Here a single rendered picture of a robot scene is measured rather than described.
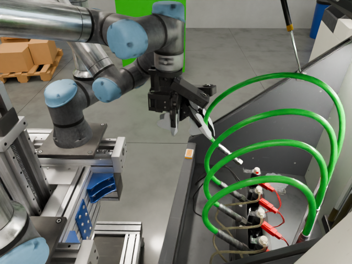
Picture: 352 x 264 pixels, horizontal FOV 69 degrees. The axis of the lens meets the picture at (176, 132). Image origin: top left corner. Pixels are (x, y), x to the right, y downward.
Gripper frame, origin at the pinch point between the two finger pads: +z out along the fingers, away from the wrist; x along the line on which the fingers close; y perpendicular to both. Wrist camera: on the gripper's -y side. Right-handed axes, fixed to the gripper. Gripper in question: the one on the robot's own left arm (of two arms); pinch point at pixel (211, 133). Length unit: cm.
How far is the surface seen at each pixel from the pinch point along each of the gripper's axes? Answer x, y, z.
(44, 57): -209, 293, -210
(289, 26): -26.4, -30.7, -15.4
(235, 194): 5.9, 0.9, 18.6
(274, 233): 13.0, -6.9, 28.7
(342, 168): -19.9, -23.0, 32.9
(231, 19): -628, 112, -158
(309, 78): 0.3, -30.4, -0.6
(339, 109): -3.0, -32.2, 10.2
